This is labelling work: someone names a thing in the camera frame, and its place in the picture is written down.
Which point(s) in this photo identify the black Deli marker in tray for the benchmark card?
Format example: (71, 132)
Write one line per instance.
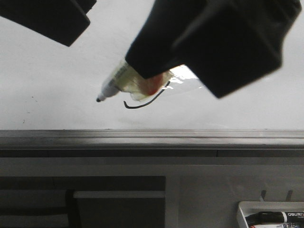
(275, 217)

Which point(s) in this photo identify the blue label marker in tray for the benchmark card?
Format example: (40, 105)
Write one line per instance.
(279, 225)

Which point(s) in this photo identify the whiteboard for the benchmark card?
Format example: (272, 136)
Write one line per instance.
(45, 85)

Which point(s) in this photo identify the white marker tray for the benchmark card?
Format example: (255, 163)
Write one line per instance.
(246, 208)

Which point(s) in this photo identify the aluminium whiteboard frame rail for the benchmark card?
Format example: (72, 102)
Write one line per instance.
(151, 143)

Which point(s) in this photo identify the dark cabinet panel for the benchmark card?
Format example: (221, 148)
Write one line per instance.
(48, 202)

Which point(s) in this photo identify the white marker with black tip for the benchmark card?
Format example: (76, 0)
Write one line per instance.
(125, 78)

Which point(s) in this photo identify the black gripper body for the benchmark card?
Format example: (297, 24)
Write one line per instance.
(151, 53)

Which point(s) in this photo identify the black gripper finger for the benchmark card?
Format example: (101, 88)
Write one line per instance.
(233, 43)
(60, 20)

